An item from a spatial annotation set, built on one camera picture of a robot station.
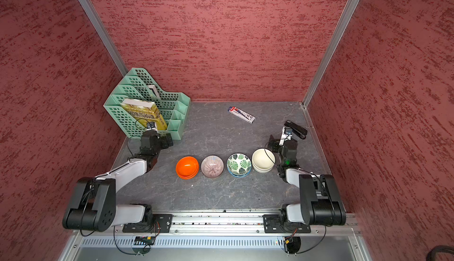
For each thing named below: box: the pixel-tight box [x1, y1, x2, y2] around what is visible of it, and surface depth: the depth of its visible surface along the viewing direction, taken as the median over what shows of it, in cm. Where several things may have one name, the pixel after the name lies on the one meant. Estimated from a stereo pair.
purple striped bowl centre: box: [200, 154, 225, 179], surface depth 89 cm
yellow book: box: [120, 99, 168, 131], surface depth 87 cm
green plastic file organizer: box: [103, 67, 191, 140], surface depth 96 cm
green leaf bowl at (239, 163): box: [227, 152, 252, 176], surface depth 91 cm
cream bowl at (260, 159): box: [251, 148, 276, 169], surface depth 90 cm
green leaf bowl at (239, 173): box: [228, 168, 251, 178], surface depth 88 cm
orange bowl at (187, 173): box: [175, 167, 200, 181], surface depth 85 cm
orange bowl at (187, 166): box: [175, 155, 200, 177], surface depth 88 cm
